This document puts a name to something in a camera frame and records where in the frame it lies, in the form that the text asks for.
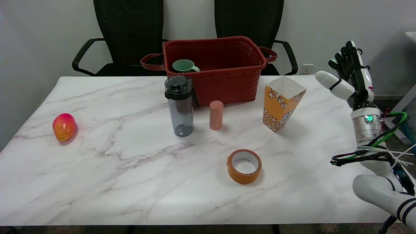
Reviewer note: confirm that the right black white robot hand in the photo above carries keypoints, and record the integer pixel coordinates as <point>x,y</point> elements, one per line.
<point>356,79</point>

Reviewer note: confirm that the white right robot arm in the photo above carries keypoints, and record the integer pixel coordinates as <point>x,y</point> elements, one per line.
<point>370,130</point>

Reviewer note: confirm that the orange popcorn box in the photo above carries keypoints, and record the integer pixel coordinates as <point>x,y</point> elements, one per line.
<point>281,104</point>

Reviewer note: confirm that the black mesh office chair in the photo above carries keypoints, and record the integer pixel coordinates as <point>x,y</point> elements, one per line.
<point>128,35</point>
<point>256,26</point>

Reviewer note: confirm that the red woven basket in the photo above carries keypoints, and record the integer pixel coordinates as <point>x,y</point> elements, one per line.
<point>224,71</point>

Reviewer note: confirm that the orange tape roll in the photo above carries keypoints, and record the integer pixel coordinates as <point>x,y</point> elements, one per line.
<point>244,166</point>

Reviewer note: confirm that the pink wooden cylinder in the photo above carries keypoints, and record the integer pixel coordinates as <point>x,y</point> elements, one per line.
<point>216,115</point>

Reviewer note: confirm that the green mug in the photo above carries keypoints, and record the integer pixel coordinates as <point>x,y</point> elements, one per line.
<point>183,66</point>

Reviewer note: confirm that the grey water bottle black lid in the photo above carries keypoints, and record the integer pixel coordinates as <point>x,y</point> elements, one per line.
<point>180,107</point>

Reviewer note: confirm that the red yellow mango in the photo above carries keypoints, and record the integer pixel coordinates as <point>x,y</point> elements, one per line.
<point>64,126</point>

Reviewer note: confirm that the white wall socket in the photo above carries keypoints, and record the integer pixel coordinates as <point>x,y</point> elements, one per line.
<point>306,68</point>

